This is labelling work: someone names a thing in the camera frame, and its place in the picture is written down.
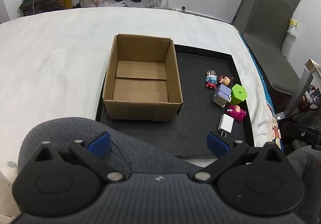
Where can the blue and red figurine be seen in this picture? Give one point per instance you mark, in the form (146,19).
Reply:
(212,79)

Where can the dark cloth pile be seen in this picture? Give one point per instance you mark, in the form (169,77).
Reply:
(40,4)

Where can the brown-haired doll figurine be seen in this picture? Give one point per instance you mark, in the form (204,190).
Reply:
(227,80)

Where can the green hexagonal box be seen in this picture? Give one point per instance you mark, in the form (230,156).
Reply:
(238,94)

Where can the brown cardboard box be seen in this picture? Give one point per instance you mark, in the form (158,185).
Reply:
(140,88)

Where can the white charger plug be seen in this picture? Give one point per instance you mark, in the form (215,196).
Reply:
(225,123)

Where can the blue cartoon blanket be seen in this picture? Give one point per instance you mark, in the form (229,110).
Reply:
(269,103)

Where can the white bottle yellow label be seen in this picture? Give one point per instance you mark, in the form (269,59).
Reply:
(289,40)

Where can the white cloth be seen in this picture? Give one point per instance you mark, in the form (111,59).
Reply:
(7,183)

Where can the person's leg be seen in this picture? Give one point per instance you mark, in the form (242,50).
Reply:
(308,163)
(140,148)

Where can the clear plastic bags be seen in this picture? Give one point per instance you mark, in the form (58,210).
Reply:
(160,4)

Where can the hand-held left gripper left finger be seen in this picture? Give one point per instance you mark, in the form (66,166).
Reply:
(99,144)

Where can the person's right leg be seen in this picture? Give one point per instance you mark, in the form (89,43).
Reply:
(308,163)

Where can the grey metal stand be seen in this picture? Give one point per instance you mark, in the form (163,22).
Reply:
(301,88)

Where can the person's left leg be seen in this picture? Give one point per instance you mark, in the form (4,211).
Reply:
(140,148)

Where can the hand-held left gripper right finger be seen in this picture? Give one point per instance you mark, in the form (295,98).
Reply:
(217,145)

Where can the black tray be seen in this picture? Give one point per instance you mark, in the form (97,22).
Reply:
(195,118)

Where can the pink monster toy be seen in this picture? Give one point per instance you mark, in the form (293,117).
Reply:
(235,112)

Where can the purple cube charger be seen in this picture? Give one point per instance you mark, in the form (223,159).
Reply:
(222,94)

